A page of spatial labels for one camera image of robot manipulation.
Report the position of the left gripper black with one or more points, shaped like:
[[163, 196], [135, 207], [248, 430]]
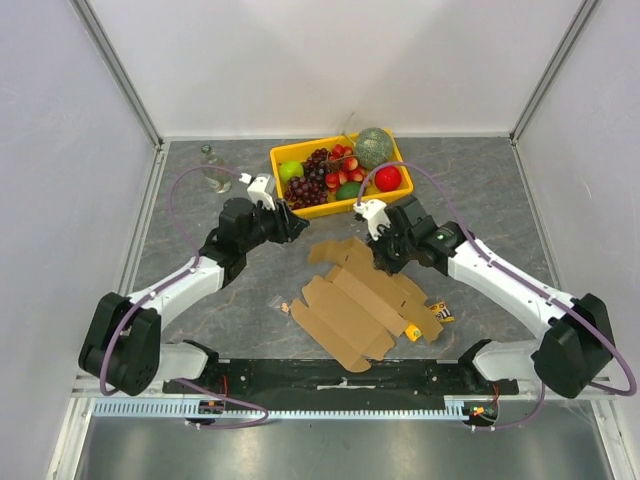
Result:
[[286, 222]]

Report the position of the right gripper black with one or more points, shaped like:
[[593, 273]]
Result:
[[388, 251]]

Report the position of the brown cardboard box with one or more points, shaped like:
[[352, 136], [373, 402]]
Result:
[[356, 312]]

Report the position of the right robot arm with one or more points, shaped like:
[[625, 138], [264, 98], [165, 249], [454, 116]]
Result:
[[571, 336]]

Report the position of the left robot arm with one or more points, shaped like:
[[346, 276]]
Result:
[[123, 348]]

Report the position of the dark purple grape bunch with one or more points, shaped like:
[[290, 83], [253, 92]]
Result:
[[309, 188]]

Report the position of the green apple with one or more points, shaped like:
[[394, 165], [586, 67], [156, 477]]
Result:
[[289, 170]]

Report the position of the green lime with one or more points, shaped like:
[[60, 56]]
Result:
[[349, 190]]

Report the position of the red apple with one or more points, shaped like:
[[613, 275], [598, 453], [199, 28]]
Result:
[[388, 179]]

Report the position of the yellow plastic tray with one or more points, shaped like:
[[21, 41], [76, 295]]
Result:
[[300, 151]]

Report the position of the yellow candy bag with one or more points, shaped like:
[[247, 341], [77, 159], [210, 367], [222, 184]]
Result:
[[441, 312]]

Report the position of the clear glass bottle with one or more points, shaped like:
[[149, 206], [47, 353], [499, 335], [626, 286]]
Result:
[[215, 171]]

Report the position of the green netted melon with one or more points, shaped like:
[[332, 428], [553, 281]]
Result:
[[374, 146]]

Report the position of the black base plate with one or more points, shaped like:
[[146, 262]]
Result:
[[252, 376]]

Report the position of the grey slotted cable duct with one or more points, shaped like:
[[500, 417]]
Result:
[[203, 409]]

